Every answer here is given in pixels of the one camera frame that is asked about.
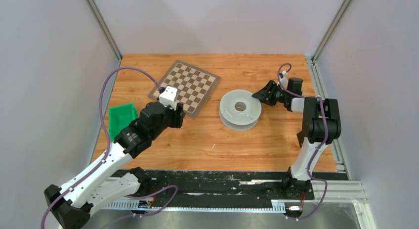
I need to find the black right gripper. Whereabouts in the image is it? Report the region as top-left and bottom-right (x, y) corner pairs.
(253, 81), (290, 107)

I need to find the white perforated filament spool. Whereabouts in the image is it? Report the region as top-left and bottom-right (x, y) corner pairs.
(219, 89), (262, 131)

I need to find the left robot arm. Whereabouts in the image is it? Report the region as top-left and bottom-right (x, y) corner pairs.
(44, 101), (185, 229)

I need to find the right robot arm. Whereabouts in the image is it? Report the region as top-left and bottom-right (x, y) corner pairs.
(252, 78), (341, 198)

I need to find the wooden chessboard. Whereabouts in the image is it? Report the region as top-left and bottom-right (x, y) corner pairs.
(159, 60), (221, 118)

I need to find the green plastic bin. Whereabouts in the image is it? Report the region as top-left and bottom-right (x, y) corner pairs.
(109, 103), (138, 141)

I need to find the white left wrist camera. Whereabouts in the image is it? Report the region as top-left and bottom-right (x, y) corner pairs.
(158, 86), (179, 110)

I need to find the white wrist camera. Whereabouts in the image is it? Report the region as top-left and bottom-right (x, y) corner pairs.
(158, 86), (179, 110)
(279, 71), (289, 89)

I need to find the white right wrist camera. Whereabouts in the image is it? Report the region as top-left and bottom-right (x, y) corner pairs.
(279, 71), (289, 89)

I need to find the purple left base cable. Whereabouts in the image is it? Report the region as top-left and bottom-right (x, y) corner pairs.
(121, 184), (179, 218)

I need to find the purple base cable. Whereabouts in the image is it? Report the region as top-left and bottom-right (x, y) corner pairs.
(121, 184), (179, 218)
(284, 180), (329, 221)

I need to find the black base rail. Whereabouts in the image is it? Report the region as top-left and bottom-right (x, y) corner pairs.
(86, 169), (348, 209)

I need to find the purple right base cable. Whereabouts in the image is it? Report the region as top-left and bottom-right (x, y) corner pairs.
(284, 180), (329, 221)

